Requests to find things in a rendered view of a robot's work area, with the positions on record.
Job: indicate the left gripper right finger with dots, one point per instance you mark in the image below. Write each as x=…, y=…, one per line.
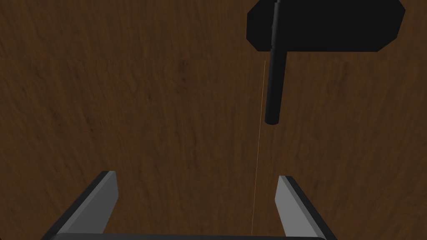
x=295, y=213

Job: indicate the brown wooden door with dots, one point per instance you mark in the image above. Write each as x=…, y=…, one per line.
x=150, y=100

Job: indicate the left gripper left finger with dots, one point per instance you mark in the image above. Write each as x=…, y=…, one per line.
x=93, y=210

